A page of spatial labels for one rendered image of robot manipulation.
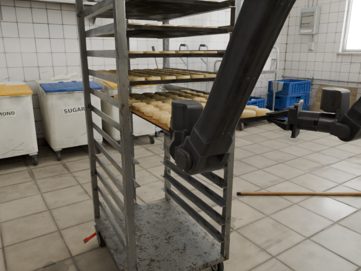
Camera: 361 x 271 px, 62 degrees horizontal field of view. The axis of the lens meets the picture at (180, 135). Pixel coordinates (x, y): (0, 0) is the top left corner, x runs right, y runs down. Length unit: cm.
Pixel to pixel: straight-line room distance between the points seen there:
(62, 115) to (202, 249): 207
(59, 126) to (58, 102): 23
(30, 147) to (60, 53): 118
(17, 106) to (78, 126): 57
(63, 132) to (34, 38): 110
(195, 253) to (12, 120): 214
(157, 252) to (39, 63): 271
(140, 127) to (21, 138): 122
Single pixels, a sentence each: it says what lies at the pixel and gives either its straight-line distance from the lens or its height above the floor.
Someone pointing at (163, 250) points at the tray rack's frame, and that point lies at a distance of 153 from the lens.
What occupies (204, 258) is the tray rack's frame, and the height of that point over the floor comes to 15.
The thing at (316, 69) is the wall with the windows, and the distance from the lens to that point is 566.
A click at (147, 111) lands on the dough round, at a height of 88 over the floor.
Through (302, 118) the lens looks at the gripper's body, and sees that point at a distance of 93.
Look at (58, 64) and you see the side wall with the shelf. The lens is 375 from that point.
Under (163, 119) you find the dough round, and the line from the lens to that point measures 86.
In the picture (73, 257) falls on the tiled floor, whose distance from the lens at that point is 182.
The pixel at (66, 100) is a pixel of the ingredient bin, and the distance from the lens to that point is 312.
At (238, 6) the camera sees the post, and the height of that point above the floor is 122.
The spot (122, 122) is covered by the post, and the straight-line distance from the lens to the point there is 102.
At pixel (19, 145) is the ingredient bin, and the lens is 314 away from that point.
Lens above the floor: 106
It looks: 16 degrees down
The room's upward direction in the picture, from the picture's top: straight up
